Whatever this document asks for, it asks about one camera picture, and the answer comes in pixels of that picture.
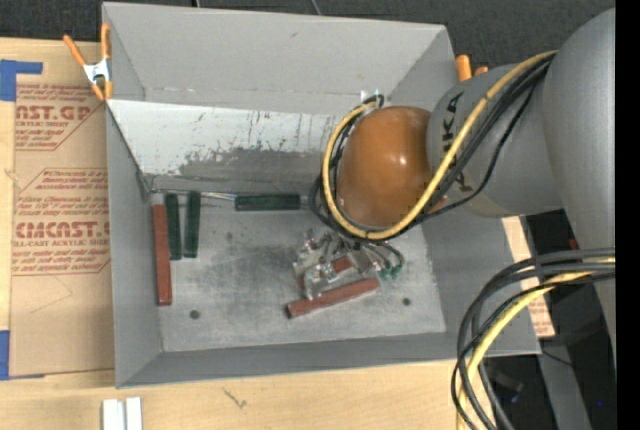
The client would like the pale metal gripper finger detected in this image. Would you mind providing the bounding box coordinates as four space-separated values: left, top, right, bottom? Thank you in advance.
292 228 339 276
301 260 347 302

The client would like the red-brown block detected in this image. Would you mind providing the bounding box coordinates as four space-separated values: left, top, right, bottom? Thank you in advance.
297 256 355 290
152 203 174 307
285 277 382 320

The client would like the dark green flat block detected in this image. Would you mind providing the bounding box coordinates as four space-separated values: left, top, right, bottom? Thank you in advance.
164 192 183 262
183 191 202 260
234 193 303 213

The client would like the grey metal bin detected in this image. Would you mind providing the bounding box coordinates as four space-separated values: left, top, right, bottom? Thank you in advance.
101 1 544 389

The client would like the brown cardboard board, red print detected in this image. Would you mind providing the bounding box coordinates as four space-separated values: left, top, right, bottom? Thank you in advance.
0 36 117 379

